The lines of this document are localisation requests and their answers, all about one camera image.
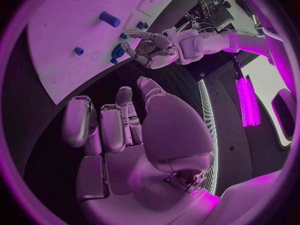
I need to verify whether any white task board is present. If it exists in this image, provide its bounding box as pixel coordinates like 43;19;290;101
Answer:
25;0;182;106

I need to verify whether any white cable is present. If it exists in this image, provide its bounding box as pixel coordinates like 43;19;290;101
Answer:
195;26;260;36

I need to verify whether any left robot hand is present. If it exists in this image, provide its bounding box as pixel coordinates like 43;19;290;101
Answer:
120;31;180;70

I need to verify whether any blue gear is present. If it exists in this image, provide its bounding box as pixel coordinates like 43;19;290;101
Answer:
110;43;125;65

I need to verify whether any blue cylinder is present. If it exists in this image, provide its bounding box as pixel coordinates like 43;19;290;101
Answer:
98;11;122;28

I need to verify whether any glowing light bar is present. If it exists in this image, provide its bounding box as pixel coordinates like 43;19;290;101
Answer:
234;74;262;128

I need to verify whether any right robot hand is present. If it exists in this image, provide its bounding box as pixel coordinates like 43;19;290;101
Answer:
60;75;222;225

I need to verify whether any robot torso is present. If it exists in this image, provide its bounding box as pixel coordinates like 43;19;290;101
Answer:
197;27;297;198

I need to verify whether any workshop desk with equipment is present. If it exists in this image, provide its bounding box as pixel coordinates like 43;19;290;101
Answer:
177;0;261;35

